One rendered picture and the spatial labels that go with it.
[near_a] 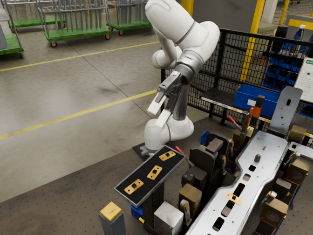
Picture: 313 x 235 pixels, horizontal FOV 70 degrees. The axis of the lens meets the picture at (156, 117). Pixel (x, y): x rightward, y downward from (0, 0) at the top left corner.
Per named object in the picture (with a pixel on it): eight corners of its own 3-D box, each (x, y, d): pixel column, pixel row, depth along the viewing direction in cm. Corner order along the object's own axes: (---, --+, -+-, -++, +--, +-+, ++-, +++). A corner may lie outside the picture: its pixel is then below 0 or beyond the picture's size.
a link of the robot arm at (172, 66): (153, 47, 126) (176, 45, 129) (146, 51, 143) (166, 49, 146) (156, 71, 129) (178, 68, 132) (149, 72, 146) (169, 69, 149)
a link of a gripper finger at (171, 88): (180, 86, 78) (182, 83, 77) (166, 96, 69) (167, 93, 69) (171, 82, 79) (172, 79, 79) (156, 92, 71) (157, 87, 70)
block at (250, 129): (240, 169, 168) (252, 130, 147) (236, 166, 170) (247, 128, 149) (242, 166, 170) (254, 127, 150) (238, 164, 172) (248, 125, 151)
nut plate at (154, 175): (153, 180, 101) (153, 178, 100) (146, 177, 102) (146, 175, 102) (162, 168, 107) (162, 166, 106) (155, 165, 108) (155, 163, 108)
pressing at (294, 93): (285, 134, 155) (303, 90, 136) (268, 127, 161) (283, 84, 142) (285, 133, 155) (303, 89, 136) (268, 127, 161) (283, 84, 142)
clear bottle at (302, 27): (296, 56, 160) (307, 26, 149) (287, 54, 164) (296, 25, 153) (298, 53, 165) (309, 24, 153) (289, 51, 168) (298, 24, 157)
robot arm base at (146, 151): (135, 150, 182) (134, 145, 179) (156, 139, 194) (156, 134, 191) (148, 162, 170) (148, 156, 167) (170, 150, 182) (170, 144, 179)
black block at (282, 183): (278, 224, 132) (295, 192, 115) (261, 214, 137) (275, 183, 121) (280, 217, 135) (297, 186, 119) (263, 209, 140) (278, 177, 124)
